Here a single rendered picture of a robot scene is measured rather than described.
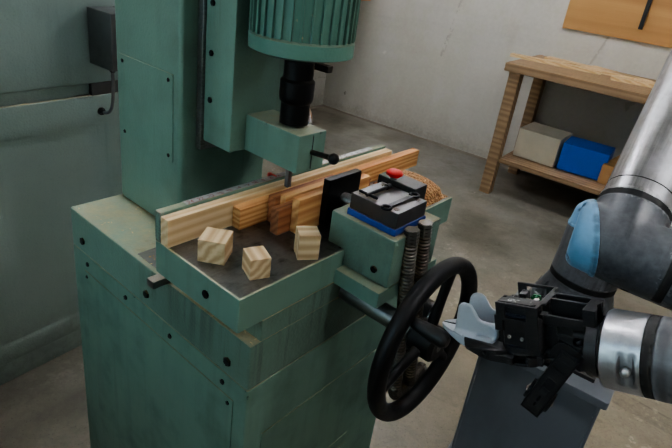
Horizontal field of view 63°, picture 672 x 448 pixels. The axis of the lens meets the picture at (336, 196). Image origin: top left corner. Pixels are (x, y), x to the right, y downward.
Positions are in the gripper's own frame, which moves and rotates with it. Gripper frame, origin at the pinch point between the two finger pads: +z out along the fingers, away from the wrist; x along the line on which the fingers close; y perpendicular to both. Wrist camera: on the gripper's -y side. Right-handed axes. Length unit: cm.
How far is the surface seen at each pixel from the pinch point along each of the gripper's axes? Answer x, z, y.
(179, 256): 18.4, 36.0, 13.0
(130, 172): 5, 72, 23
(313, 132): -6.5, 27.6, 28.0
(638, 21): -329, 51, 46
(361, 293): -2.4, 18.1, 1.6
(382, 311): -4.9, 16.2, -2.4
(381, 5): -317, 233, 90
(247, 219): 4.0, 36.3, 14.9
